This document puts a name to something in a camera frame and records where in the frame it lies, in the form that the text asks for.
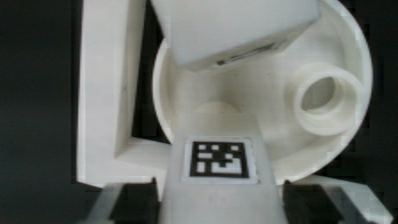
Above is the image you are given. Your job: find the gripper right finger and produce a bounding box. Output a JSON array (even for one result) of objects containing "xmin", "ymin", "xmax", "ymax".
[{"xmin": 282, "ymin": 175, "xmax": 395, "ymax": 224}]

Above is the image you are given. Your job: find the white round stool seat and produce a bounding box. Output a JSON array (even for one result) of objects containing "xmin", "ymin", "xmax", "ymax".
[{"xmin": 154, "ymin": 0, "xmax": 374, "ymax": 182}]

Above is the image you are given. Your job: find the white stool leg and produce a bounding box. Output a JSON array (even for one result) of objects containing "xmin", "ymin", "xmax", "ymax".
[
  {"xmin": 161, "ymin": 102, "xmax": 289, "ymax": 224},
  {"xmin": 150, "ymin": 0, "xmax": 321, "ymax": 71}
]

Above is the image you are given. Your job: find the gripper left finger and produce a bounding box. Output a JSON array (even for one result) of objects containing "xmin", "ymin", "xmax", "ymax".
[{"xmin": 77, "ymin": 179, "xmax": 161, "ymax": 224}]

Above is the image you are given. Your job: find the white U-shaped fence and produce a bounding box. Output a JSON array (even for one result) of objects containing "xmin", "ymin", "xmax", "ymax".
[{"xmin": 77, "ymin": 0, "xmax": 171, "ymax": 187}]

